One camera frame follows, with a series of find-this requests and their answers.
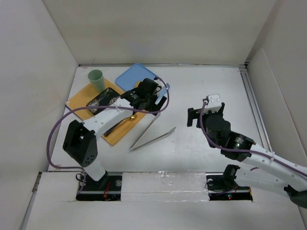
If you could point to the black floral square plate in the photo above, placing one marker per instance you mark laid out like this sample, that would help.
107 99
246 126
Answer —
106 97

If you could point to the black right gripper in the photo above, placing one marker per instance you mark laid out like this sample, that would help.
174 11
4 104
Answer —
192 115

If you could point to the orange placemat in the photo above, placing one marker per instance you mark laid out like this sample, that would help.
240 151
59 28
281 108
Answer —
83 97

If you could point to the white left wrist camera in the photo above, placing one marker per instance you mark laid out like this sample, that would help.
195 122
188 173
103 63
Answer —
160 89

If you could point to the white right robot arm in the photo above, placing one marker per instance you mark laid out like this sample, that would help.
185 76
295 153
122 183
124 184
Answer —
269 171

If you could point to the green plastic cup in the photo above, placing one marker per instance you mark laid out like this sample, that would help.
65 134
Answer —
96 78

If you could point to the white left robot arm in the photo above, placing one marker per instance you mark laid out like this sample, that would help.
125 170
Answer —
80 143

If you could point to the gold spoon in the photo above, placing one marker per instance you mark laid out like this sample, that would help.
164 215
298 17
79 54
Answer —
108 132

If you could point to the blue plastic tray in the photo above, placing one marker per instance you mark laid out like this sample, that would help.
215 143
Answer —
127 82

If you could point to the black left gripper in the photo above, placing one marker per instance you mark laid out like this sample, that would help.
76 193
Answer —
158 103

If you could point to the toasted bread slice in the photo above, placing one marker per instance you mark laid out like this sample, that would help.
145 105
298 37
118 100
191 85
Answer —
137 84

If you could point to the aluminium frame rail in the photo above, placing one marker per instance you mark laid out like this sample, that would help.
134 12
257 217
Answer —
255 108

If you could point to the metal tongs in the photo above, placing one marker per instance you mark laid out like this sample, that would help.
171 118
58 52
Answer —
134 147

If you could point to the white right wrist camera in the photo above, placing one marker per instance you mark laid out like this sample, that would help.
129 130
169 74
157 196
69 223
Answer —
213 100

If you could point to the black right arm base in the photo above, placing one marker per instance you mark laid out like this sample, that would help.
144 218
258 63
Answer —
221 186

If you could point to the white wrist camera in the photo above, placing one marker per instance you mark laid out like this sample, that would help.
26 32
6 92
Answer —
213 100
160 89

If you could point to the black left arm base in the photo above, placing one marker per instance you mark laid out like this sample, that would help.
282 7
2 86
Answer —
88 190

